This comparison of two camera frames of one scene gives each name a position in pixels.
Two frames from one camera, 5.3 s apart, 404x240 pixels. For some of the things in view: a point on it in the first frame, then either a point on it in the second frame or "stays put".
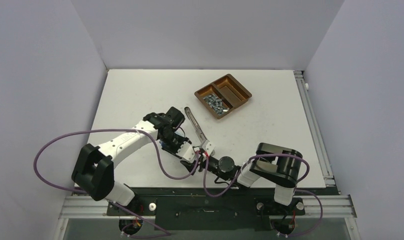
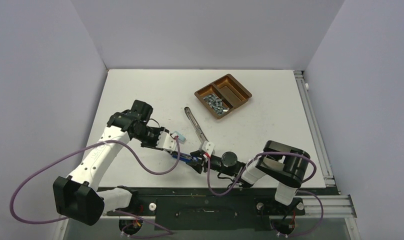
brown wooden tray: x=222 y=96 stays put
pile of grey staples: x=216 y=103 stays put
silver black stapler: x=201 y=136 stays put
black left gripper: x=174 y=151 → x=153 y=144
